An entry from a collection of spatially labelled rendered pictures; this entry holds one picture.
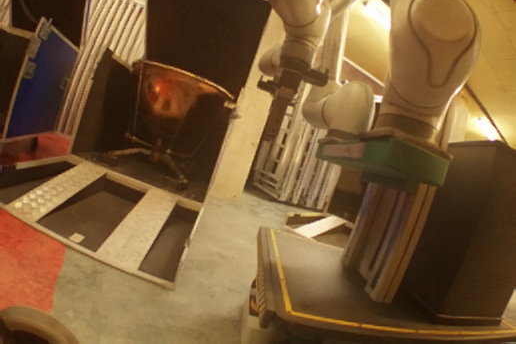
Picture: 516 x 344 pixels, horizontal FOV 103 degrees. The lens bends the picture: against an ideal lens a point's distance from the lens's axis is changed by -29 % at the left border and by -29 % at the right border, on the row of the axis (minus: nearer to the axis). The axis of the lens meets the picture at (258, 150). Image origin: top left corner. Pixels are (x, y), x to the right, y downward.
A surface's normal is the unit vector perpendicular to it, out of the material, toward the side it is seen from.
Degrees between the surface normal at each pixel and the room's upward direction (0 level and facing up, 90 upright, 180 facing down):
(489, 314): 90
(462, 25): 95
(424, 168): 90
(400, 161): 90
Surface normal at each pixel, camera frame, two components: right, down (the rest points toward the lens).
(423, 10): -0.33, 0.00
